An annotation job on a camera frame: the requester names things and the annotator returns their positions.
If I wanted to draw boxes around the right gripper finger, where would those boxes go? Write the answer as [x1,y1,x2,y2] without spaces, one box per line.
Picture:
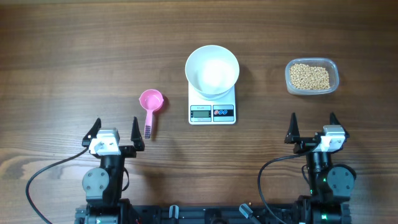
[284,113,300,144]
[330,112,349,139]

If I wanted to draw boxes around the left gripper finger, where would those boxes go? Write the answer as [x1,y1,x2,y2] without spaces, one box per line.
[131,117,145,151]
[81,118,101,147]

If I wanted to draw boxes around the pink plastic measuring scoop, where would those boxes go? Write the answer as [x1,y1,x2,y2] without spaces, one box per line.
[139,89,164,139]

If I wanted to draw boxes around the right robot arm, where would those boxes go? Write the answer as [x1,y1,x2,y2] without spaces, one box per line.
[285,113,356,224]

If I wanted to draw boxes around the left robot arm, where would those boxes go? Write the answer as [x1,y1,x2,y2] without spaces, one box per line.
[74,118,145,224]

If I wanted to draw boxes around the white digital kitchen scale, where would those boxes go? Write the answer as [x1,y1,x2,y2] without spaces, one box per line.
[188,84,237,125]

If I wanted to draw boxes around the white bowl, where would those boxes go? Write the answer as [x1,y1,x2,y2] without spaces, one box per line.
[185,45,240,98]

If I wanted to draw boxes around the clear plastic container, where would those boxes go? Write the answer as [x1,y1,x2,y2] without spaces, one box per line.
[285,58,340,95]

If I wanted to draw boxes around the soybeans in container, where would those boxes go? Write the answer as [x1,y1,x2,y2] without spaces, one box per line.
[289,63,330,90]

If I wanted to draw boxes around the left black cable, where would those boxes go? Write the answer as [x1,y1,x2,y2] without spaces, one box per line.
[25,146,90,224]

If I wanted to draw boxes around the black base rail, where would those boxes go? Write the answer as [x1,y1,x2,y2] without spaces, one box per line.
[131,203,294,224]

